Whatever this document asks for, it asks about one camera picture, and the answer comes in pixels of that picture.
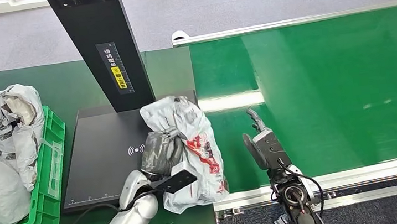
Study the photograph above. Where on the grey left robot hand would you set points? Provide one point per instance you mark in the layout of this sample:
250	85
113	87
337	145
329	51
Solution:
162	152

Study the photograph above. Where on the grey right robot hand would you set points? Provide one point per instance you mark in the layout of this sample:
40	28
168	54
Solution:
252	149

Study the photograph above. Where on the grey poly mailer red print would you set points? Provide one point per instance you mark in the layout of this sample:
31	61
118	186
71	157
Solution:
202	151

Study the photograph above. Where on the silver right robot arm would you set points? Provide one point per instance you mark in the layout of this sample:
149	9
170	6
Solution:
296	198

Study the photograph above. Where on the green conveyor belt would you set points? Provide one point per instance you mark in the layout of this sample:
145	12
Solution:
326	68

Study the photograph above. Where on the white conveyor end cap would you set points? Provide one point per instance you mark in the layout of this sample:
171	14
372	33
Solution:
178	36

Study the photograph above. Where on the black yellow label sticker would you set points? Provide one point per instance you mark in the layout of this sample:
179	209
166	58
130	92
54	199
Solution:
115	68

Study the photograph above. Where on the green plastic crate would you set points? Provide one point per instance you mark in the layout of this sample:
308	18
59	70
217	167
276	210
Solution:
48	171

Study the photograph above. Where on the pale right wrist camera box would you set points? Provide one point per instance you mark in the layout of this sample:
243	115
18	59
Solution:
274	149

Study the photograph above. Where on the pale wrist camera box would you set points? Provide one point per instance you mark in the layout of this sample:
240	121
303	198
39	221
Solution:
176	181
274	149

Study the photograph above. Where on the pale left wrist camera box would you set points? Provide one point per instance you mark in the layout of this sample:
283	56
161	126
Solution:
176	181

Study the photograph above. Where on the small metal rail clamp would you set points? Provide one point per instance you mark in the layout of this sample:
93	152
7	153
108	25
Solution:
227	213

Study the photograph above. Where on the grey metal conveyor bracket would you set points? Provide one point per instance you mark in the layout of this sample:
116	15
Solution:
280	222

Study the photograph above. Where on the wide aluminium conveyor rail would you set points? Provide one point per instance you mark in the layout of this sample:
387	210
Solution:
356	173

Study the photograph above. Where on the thin aluminium conveyor rail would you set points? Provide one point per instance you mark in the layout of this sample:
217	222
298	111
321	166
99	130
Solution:
285	24

